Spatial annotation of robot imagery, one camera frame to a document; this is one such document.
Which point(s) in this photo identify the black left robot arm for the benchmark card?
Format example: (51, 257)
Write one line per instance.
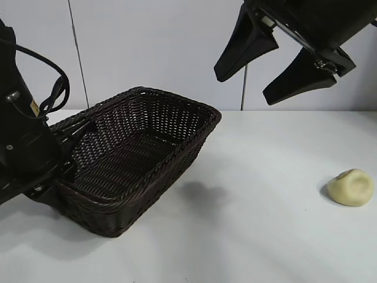
(9, 67)

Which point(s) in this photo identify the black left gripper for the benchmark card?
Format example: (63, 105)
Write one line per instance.
(23, 153)

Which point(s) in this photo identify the dark brown woven wicker basket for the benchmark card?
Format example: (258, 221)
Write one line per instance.
(141, 153)

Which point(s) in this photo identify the pale yellow egg yolk pastry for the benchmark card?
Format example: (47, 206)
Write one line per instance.
(352, 187)

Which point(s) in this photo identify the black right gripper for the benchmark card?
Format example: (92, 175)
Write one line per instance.
(318, 20)

